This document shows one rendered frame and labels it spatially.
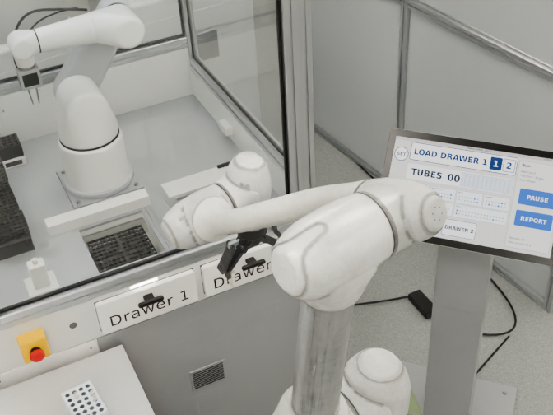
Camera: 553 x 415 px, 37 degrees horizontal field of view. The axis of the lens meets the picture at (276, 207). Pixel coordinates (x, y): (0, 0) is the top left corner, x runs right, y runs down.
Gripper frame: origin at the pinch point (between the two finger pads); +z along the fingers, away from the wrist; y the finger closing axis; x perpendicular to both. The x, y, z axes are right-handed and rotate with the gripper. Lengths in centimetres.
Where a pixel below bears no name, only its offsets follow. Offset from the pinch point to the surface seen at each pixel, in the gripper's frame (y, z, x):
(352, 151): 134, 128, 129
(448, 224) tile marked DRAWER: 56, 1, -15
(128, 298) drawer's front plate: -29.9, 11.4, 18.2
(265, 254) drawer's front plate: 11.7, 14.9, 13.5
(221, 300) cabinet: -3.4, 27.9, 14.6
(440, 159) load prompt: 62, -10, -1
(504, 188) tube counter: 71, -8, -18
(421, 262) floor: 111, 117, 44
